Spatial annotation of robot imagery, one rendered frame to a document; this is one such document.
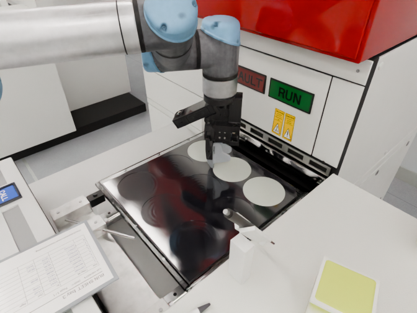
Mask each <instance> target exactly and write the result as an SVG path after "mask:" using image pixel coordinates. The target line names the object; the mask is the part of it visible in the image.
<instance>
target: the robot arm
mask: <svg viewBox="0 0 417 313"><path fill-rule="evenodd" d="M197 15H198V5H197V2H196V0H114V1H102V2H89V3H82V4H69V5H62V6H49V7H36V8H29V9H16V10H9V11H0V70H4V69H10V68H20V67H26V66H35V65H46V64H52V63H61V62H67V61H78V60H88V59H93V58H104V57H114V56H119V55H129V54H135V53H141V60H142V63H143V68H144V70H145V71H146V72H149V73H154V72H159V73H164V72H169V71H186V70H201V69H202V91H203V94H204V100H202V101H200V102H197V103H195V104H193V105H191V106H189V107H187V108H185V109H181V110H180V111H177V112H176V113H175V115H174V118H173V120H172V122H173V123H174V125H175V126H176V127H177V129H179V128H181V127H184V126H186V125H188V124H191V123H193V122H195V121H197V120H200V119H202V118H205V119H204V122H205V128H204V140H205V153H206V159H207V163H208V164H209V165H210V167H211V168H213V167H214V163H221V162H227V161H230V159H231V156H230V155H229V154H227V153H230V152H231V147H230V146H229V145H231V146H239V138H240V125H241V108H242V100H243V93H242V92H237V84H238V63H239V53H240V45H241V42H240V22H239V20H237V19H236V18H235V17H232V16H226V15H213V16H207V17H205V18H203V20H202V25H201V26H200V28H201V29H197V25H198V18H197ZM237 137H238V141H237V142H236V141H234V140H237ZM227 144H229V145H227Z"/></svg>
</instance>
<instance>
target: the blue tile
mask: <svg viewBox="0 0 417 313"><path fill-rule="evenodd" d="M17 196H18V193H17V191H16V190H15V188H14V186H13V185H12V186H9V187H7V188H4V189H2V190H0V204H1V203H3V202H6V201H8V200H10V199H12V198H14V197H17Z"/></svg>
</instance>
